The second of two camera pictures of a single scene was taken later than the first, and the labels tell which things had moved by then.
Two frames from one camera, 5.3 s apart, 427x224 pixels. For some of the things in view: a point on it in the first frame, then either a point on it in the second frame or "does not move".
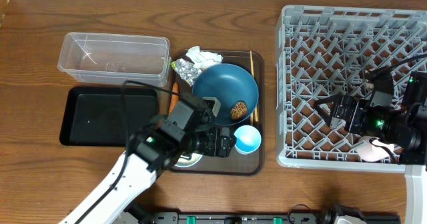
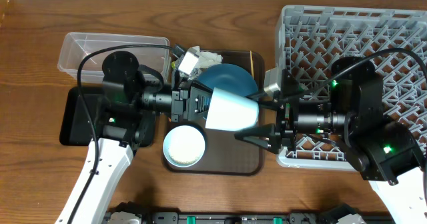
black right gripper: x=355 y=107 → x=284 y=125
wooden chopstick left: x=252 y=74 does not move
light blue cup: x=248 y=139 → x=230 y=112
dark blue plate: x=229 y=83 does not move
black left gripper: x=215 y=149 → x=183 y=102
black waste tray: x=93 y=116 does not move
